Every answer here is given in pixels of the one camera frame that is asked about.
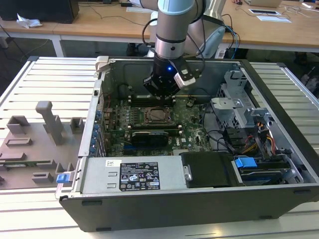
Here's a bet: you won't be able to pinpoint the silver CPU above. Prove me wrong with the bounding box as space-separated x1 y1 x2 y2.
149 110 168 122

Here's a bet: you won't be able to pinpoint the metal socket cover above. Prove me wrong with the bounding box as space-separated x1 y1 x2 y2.
146 107 173 124

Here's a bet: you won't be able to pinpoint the CPU socket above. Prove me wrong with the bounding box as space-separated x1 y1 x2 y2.
144 106 174 125

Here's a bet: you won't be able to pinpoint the black plastic drive cover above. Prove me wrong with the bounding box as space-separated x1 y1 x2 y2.
179 152 236 189

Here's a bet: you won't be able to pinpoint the black office chair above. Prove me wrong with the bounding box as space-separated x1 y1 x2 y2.
126 42 155 57
293 51 319 100

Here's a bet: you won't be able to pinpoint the black graphics card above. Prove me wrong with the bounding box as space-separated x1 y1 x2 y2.
131 130 170 148

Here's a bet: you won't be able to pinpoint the grey case latch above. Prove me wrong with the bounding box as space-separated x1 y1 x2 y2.
95 55 111 73

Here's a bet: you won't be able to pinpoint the green motherboard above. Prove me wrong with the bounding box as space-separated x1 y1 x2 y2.
102 97 221 158

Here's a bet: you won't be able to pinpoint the silver metal drive cage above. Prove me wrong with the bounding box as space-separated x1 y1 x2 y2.
210 70 275 131

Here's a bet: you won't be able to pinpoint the white paper sheet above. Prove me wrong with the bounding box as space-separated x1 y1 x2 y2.
126 6 159 13
256 15 292 23

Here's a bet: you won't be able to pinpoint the wooden office desk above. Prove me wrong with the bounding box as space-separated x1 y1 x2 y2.
219 0 319 54
0 0 160 58

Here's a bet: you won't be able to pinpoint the grey power supply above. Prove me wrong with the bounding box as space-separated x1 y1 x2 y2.
79 156 186 195

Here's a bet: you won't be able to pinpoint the hard disk in blue carrier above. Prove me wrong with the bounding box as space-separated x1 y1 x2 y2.
234 156 305 186

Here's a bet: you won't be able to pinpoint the black grey PC case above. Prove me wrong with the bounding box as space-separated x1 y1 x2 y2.
55 56 319 232

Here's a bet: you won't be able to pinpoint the black computer tower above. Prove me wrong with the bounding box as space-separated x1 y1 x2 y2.
0 0 80 25

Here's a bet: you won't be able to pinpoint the grey parts rack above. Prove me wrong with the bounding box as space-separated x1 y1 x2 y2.
0 101 85 191

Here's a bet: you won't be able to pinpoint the crumpled white paper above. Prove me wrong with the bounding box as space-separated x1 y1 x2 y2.
16 12 43 28

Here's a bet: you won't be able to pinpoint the green RAM stick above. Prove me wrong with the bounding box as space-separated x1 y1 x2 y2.
0 161 52 169

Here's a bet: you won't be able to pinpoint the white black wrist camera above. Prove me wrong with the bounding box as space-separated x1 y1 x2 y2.
173 59 197 90

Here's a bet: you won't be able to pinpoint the robot gripper cable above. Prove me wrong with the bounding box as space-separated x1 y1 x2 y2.
141 17 207 80

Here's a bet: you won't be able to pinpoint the thin red wire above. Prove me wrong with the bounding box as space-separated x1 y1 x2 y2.
99 92 112 110

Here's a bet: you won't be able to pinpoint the white cable hub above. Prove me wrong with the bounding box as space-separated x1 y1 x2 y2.
215 48 234 59

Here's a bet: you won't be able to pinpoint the black cable bundle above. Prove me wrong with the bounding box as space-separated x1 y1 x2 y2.
200 103 250 154

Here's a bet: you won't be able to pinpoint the orange yellow power wires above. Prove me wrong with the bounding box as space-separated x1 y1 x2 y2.
245 121 275 155

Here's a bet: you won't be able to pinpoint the white desk cable tray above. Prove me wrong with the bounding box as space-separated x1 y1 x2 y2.
249 8 282 16

